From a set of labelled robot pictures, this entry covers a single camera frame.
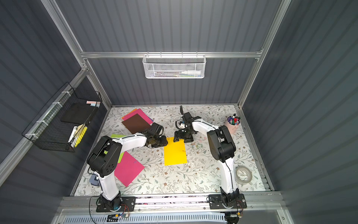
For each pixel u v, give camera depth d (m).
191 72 0.92
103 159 0.50
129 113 1.16
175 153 0.93
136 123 1.08
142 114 1.16
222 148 0.56
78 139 0.67
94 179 0.79
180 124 0.94
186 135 0.87
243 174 0.83
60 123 0.72
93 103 0.86
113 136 1.04
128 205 0.73
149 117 1.12
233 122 0.94
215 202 0.74
